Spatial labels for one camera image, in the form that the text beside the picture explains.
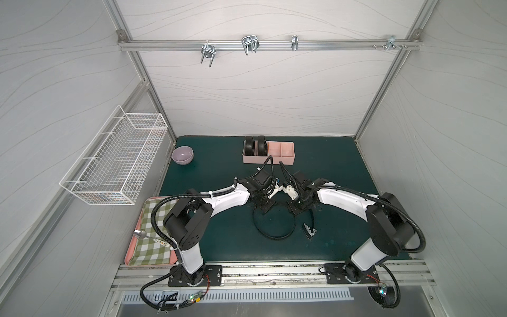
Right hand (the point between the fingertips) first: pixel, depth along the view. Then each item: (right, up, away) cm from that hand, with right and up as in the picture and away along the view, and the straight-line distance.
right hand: (291, 208), depth 89 cm
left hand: (-9, +2, -1) cm, 9 cm away
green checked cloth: (-60, -15, -10) cm, 63 cm away
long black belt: (-20, +29, +13) cm, 37 cm away
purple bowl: (-57, +24, +19) cm, 65 cm away
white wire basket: (-67, +20, -20) cm, 72 cm away
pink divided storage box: (-2, +27, +26) cm, 37 cm away
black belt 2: (+6, -8, -8) cm, 13 cm away
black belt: (-13, +29, +13) cm, 34 cm away
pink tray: (-68, -11, -8) cm, 70 cm away
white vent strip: (-18, -27, -18) cm, 37 cm away
